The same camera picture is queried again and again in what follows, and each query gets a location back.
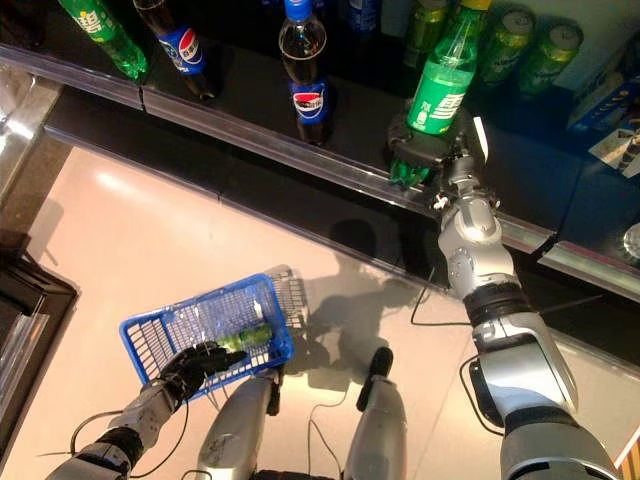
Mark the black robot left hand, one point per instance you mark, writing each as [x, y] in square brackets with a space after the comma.
[192, 367]

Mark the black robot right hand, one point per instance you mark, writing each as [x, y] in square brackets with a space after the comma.
[425, 152]

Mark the blue plastic shopping basket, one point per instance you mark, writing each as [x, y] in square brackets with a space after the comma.
[165, 325]

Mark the green Sprite bottle yellow cap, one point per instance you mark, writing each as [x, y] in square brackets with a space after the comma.
[440, 100]
[105, 35]

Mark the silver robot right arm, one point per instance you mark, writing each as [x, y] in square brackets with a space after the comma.
[475, 240]

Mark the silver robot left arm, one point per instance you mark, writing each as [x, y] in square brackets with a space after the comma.
[135, 415]

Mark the green bottle in basket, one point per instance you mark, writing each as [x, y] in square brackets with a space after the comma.
[250, 335]

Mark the green drink can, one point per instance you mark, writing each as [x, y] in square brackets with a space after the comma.
[547, 60]
[505, 50]
[425, 30]

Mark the white flat tag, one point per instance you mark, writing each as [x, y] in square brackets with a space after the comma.
[479, 137]

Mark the silver robot left leg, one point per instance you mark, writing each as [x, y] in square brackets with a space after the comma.
[235, 425]

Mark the silver robot leg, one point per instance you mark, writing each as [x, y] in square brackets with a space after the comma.
[375, 425]
[235, 425]

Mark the Pepsi bottle blue cap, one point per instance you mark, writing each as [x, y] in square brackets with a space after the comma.
[307, 100]
[182, 50]
[362, 15]

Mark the black framed display cabinet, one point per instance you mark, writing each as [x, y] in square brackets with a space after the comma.
[30, 300]

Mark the blue biscuit box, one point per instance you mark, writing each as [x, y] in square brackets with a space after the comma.
[605, 100]

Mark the silver robot right leg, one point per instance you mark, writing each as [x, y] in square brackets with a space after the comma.
[375, 425]

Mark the water bottle red cap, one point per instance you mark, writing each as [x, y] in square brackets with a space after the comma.
[632, 245]

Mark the glossy dark floor plinth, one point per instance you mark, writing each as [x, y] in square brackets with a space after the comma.
[20, 125]

